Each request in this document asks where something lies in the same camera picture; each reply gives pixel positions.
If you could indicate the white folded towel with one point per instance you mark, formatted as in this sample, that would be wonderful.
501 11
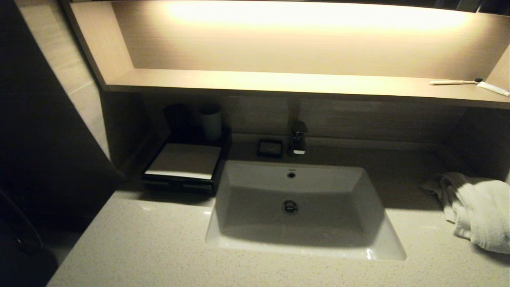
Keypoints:
482 211

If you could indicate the small black soap dish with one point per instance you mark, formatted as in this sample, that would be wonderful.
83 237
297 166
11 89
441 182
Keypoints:
270 148

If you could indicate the dark plastic cup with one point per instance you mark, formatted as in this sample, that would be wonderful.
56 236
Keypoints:
177 117

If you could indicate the black amenity box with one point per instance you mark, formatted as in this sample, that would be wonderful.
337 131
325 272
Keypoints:
224 159

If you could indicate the white ceramic sink basin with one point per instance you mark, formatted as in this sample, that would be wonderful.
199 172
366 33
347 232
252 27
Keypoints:
318 239

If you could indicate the chrome faucet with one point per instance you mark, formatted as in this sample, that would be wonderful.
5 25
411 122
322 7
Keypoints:
298 139

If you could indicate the grey plastic cup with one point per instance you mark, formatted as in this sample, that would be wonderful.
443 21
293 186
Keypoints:
210 123

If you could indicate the white toothbrush dark head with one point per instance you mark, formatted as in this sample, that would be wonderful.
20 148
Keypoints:
450 82

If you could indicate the lit wooden wall shelf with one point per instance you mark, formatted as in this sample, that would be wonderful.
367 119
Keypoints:
279 81

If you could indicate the white toothpaste tube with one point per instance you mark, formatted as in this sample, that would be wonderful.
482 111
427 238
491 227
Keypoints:
494 88

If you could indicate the chrome sink drain plug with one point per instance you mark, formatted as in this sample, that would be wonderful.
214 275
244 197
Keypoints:
290 207

